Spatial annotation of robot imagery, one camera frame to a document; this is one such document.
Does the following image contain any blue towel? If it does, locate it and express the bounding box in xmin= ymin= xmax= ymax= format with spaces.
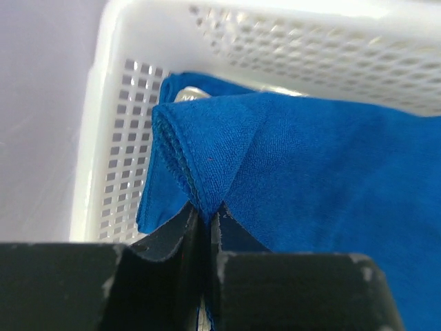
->
xmin=137 ymin=87 xmax=440 ymax=330
xmin=158 ymin=72 xmax=254 ymax=104

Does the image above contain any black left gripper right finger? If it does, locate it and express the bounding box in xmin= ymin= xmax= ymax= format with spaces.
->
xmin=211 ymin=206 xmax=403 ymax=330

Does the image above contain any left white plastic basket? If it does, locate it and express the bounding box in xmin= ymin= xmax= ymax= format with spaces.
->
xmin=69 ymin=1 xmax=440 ymax=244

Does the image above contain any blue folded towel in basket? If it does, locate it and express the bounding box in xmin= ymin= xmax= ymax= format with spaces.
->
xmin=158 ymin=72 xmax=254 ymax=104

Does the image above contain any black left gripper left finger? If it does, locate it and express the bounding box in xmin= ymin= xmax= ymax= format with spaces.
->
xmin=1 ymin=204 xmax=201 ymax=330

